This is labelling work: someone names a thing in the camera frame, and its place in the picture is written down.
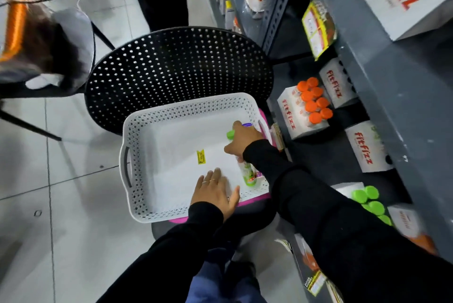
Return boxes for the black frame chair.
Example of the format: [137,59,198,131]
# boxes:
[0,21,117,142]

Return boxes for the pink plastic basket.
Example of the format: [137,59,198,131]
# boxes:
[168,108,278,225]

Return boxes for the person's left hand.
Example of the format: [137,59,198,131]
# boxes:
[190,168,241,221]

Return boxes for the dark food packet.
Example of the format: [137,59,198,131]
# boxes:
[275,233,344,303]

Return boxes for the person's black shoe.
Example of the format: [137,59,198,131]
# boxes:
[224,260,258,287]

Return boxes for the green cap drink bottle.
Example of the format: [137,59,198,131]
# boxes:
[226,130,258,187]

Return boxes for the small striped packet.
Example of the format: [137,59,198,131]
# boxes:
[270,122,288,153]

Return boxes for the person's right hand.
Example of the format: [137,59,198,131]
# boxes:
[224,120,264,163]

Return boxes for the white orange box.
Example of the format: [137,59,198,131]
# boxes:
[387,203,438,256]

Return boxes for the yellow edged food packet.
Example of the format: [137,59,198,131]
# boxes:
[302,0,337,61]

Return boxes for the white perforated plastic basket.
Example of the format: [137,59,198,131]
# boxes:
[119,93,272,223]

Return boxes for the grey white bag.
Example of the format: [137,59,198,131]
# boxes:
[0,0,95,90]

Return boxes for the person's blue trouser legs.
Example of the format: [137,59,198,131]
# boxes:
[185,246,268,303]

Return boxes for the group of orange bottle caps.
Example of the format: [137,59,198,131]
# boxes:
[296,76,334,125]

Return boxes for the white red-print box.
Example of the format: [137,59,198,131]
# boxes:
[319,57,359,109]
[345,120,394,174]
[277,85,330,140]

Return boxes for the person's left forearm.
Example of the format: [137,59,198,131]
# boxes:
[96,202,225,303]

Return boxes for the person's right forearm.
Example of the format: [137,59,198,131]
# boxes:
[243,139,453,303]

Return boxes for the grey metal shelf rack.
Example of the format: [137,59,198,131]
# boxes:
[198,0,453,303]

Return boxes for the purple cap drink bottle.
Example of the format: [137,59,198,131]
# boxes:
[241,122,264,178]

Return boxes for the black perforated chair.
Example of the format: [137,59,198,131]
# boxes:
[84,26,278,243]

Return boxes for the orange strap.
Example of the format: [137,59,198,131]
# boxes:
[0,0,32,63]

